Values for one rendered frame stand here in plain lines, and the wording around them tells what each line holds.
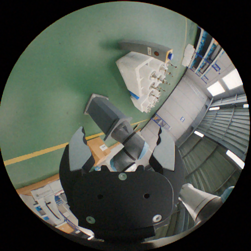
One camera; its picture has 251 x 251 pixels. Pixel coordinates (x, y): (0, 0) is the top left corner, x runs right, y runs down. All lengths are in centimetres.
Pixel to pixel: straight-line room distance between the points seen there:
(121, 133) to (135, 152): 13
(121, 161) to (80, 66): 57
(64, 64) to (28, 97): 25
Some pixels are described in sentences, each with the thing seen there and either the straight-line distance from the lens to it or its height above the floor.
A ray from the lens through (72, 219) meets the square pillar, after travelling 609.
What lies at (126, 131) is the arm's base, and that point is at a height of 35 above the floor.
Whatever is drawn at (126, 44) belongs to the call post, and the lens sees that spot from 52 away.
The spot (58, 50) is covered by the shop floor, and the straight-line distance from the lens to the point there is 44.
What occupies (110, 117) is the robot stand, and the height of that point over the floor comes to 24.
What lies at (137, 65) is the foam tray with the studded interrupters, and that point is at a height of 17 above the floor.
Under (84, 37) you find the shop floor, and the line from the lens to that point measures 47.
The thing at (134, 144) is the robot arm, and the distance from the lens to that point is 41.
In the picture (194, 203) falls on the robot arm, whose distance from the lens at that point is 27.
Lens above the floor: 43
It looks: 15 degrees down
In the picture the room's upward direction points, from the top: 134 degrees clockwise
